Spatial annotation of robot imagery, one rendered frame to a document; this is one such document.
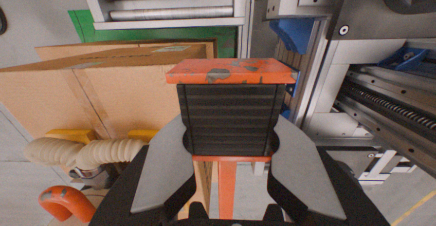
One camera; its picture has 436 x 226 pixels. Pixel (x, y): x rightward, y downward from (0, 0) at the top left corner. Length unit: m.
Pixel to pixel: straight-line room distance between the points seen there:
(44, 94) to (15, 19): 1.81
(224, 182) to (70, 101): 0.35
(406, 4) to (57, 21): 2.00
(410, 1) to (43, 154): 0.62
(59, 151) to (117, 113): 0.10
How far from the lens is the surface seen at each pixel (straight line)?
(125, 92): 0.32
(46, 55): 1.27
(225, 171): 0.17
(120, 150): 0.29
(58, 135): 0.47
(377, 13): 0.37
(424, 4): 0.37
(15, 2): 2.17
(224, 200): 0.22
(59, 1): 1.88
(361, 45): 0.50
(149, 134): 0.34
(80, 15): 1.79
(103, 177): 0.38
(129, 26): 0.83
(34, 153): 0.39
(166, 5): 0.88
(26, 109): 0.51
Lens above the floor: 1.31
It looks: 62 degrees down
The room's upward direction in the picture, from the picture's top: 175 degrees counter-clockwise
